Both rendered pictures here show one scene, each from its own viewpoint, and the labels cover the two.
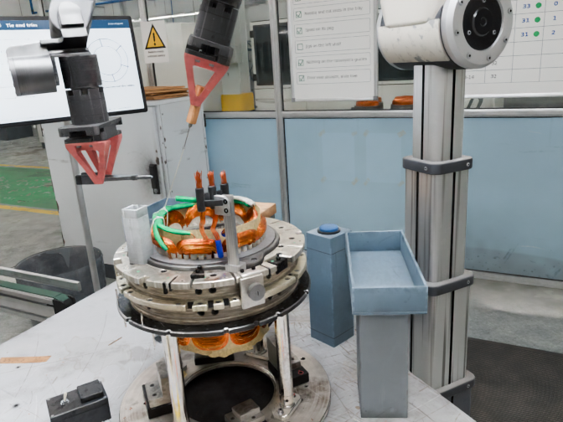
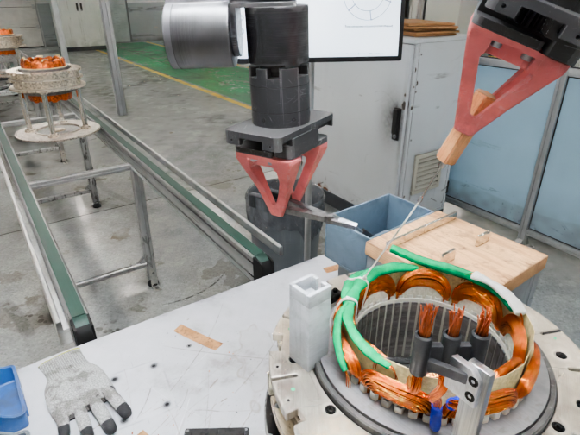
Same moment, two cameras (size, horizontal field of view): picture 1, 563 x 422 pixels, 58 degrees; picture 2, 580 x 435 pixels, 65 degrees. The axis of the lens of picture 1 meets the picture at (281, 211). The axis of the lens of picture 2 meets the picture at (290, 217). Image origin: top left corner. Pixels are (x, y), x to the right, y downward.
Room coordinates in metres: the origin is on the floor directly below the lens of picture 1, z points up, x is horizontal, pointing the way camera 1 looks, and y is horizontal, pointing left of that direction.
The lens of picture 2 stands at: (0.44, 0.08, 1.43)
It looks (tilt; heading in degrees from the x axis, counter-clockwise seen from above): 26 degrees down; 28
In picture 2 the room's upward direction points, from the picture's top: straight up
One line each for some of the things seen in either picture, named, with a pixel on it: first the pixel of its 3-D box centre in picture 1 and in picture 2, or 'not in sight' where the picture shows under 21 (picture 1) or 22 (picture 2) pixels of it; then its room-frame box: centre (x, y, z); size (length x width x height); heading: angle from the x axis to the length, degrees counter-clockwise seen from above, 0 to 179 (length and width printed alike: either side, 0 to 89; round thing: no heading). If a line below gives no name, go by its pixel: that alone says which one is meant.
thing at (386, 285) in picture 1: (380, 331); not in sight; (0.79, -0.16, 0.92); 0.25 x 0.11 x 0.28; 174
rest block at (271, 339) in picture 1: (283, 352); not in sight; (0.86, 0.01, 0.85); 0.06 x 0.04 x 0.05; 25
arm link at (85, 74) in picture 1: (76, 71); (270, 34); (0.83, 0.31, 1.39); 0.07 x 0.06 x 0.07; 116
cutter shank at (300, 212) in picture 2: (118, 178); (305, 213); (0.83, 0.27, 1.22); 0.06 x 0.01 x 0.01; 95
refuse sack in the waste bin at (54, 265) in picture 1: (65, 294); (285, 224); (2.19, 1.04, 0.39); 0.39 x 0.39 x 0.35
